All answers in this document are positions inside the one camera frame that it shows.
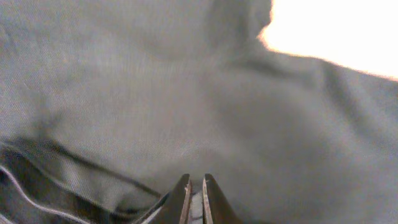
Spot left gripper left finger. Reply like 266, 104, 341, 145
148, 174, 192, 224

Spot black t-shirt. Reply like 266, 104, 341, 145
1, 1, 397, 223

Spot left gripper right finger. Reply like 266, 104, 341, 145
202, 174, 243, 224

